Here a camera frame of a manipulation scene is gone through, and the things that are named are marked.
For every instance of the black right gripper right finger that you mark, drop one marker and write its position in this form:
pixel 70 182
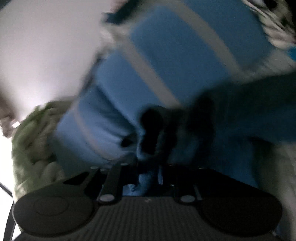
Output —
pixel 223 203

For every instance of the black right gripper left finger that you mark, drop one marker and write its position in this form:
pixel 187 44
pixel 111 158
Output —
pixel 67 205

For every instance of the blue fleece jacket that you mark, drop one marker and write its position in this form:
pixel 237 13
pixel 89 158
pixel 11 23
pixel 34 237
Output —
pixel 200 133

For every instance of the green knitted blanket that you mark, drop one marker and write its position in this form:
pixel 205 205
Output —
pixel 34 163

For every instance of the grey quilted bedspread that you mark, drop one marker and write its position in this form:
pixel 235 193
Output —
pixel 278 176

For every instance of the left blue striped pillow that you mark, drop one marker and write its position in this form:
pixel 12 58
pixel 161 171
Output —
pixel 102 124

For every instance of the blue striped pillow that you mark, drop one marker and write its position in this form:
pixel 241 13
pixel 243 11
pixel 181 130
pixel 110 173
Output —
pixel 184 47
pixel 102 124

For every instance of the right blue striped pillow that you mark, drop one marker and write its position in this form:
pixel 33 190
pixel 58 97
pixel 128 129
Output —
pixel 184 47

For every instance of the grey white patterned cloth pile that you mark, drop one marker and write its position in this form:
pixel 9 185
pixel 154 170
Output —
pixel 277 19

